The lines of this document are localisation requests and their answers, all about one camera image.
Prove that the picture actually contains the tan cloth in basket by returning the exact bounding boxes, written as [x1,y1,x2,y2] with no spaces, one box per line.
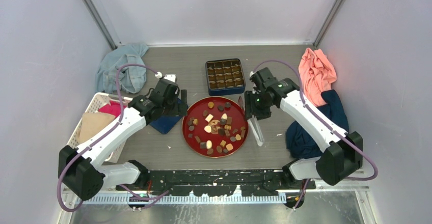
[77,113,115,144]

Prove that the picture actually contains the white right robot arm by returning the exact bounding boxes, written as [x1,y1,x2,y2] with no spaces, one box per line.
[244,68,363,189]

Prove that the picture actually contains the caramel cube chocolate bottom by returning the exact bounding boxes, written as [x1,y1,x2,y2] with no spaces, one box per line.
[225,144,234,152]

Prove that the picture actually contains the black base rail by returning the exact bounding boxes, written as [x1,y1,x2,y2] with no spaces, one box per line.
[126,169,305,197]

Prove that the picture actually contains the white oval chocolate bottom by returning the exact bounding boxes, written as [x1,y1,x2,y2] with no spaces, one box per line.
[206,140,212,149]

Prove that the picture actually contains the blue box lid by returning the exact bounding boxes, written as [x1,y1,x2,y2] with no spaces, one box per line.
[149,98,188,134]

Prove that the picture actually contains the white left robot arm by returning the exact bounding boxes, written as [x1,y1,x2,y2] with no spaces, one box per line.
[59,74,187,201]

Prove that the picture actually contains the light blue cloth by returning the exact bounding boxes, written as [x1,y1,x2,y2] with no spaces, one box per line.
[95,43,149,94]

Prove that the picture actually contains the white perforated basket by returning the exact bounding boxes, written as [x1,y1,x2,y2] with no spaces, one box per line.
[67,92,120,148]

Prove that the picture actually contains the red round tray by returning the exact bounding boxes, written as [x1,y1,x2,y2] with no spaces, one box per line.
[182,96,249,158]

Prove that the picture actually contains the metal tongs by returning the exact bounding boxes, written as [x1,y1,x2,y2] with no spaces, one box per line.
[238,96,265,147]

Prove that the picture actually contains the pink cloth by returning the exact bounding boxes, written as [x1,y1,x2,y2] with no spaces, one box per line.
[298,48,337,107]

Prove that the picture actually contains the blue chocolate box with dividers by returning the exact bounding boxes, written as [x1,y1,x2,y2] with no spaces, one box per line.
[205,58,246,96]

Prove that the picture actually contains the magenta cloth in basket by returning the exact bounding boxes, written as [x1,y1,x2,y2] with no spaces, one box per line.
[98,100,122,118]

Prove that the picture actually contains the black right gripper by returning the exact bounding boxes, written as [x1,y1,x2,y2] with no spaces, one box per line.
[245,90,274,121]

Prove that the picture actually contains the dark navy cloth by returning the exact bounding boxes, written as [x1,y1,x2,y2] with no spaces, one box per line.
[285,90,349,159]

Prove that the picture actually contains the white rectangular chocolate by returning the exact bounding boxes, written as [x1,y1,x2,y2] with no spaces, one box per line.
[205,114,213,122]

